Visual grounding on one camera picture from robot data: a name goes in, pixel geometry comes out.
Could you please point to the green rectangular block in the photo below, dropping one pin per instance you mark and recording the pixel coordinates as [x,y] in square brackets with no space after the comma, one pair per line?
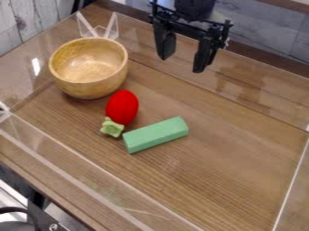
[155,134]

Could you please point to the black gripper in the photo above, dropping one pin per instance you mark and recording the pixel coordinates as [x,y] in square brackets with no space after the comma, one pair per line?
[195,19]

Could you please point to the red toy fruit green stem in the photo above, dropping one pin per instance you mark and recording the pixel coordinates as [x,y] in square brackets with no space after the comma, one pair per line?
[120,111]

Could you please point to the clear acrylic enclosure walls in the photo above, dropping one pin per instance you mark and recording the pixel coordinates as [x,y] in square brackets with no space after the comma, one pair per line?
[235,176]

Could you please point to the black metal table bracket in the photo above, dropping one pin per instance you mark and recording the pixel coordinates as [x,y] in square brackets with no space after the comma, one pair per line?
[37,203]

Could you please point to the wooden bowl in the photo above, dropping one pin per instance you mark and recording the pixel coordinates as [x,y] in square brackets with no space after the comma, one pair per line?
[89,67]

